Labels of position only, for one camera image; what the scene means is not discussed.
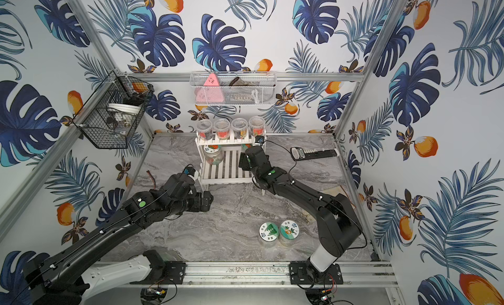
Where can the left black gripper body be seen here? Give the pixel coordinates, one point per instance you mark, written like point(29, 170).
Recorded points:
point(203, 200)

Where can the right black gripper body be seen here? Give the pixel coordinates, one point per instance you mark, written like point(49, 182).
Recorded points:
point(244, 160)

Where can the white slatted wooden shelf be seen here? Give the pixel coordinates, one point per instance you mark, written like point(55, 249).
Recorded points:
point(227, 172)

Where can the clear seed container red label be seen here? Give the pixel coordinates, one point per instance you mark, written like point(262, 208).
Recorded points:
point(257, 126)

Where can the clear seed container dark seeds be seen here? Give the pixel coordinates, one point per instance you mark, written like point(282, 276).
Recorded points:
point(240, 128)

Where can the jar with tomato lid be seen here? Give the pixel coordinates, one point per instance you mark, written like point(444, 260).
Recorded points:
point(213, 154)

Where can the clear seed container front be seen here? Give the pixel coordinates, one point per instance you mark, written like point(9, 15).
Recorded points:
point(222, 129)

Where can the jar with green tree lid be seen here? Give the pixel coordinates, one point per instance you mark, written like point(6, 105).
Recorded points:
point(268, 234)

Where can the jar with pineapple lid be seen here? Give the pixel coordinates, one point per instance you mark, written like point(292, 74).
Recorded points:
point(289, 233)

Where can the jar with strawberry lid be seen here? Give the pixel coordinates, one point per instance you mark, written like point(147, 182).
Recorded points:
point(244, 147)

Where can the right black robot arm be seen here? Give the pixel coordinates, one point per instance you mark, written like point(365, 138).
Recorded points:
point(337, 224)

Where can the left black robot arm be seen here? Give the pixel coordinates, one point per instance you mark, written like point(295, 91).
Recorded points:
point(69, 277)

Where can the pink triangular packet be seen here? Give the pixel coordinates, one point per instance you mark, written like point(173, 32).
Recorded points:
point(211, 91)

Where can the white bowl in basket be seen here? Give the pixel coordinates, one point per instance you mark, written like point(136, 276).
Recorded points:
point(123, 109)

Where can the aluminium mounting rail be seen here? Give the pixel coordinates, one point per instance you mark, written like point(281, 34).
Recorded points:
point(252, 273)

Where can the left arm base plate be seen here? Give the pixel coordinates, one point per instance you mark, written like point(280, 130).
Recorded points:
point(165, 272)

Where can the white mesh wall basket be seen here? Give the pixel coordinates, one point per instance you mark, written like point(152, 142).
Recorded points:
point(240, 88)

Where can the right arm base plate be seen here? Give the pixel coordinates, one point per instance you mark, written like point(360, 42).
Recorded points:
point(304, 273)

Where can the black wire basket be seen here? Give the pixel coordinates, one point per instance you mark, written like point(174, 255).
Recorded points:
point(110, 118)

